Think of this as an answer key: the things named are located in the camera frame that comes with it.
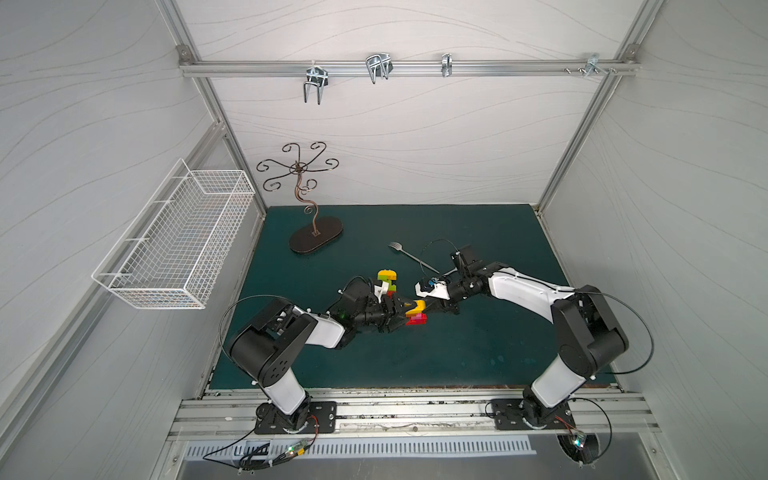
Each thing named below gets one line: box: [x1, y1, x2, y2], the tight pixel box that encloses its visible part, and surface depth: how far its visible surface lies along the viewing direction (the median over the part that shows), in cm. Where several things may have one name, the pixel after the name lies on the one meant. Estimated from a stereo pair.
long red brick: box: [405, 313, 427, 326], surface depth 88 cm
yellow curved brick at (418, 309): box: [405, 300, 426, 317], surface depth 84 cm
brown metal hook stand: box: [256, 142, 343, 253], surface depth 95 cm
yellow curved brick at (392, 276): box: [377, 269, 397, 281], surface depth 100 cm
